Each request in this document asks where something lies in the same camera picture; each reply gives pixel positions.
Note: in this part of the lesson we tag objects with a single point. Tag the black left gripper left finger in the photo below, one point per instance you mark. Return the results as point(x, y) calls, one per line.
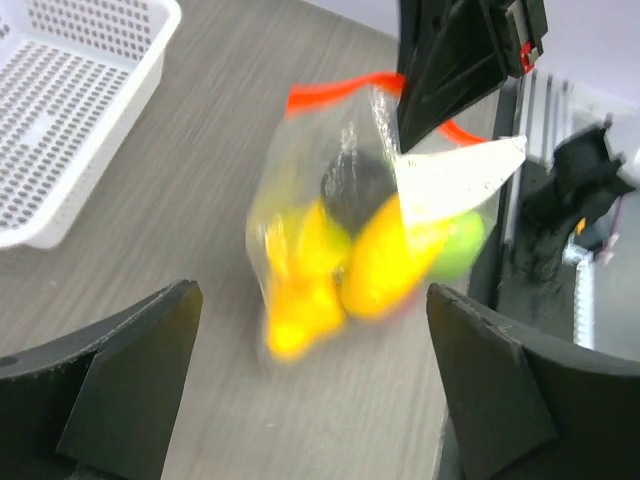
point(102, 401)

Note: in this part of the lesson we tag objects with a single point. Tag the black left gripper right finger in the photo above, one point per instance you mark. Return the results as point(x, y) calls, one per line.
point(527, 405)

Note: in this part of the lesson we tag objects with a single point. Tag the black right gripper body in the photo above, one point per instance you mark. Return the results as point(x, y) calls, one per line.
point(520, 26)

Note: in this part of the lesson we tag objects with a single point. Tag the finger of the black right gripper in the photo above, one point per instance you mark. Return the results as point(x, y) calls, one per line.
point(451, 55)

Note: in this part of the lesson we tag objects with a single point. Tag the dark brown plum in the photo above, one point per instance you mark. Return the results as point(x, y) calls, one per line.
point(353, 187)

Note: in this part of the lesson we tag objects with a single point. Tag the green apple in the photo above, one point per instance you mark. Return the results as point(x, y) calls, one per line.
point(466, 240)

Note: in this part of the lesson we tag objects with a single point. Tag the clear zip top bag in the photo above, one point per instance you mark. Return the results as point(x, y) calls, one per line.
point(324, 120)

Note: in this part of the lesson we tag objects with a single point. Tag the yellow lemon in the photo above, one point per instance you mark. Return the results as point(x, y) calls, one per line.
point(388, 261)

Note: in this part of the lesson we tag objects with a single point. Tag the yellow pear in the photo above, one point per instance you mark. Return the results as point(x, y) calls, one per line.
point(306, 251)

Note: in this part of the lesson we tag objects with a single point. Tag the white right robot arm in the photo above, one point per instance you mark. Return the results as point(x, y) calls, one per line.
point(591, 169)

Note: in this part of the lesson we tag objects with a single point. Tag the white perforated basket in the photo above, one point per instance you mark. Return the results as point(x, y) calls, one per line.
point(75, 77)

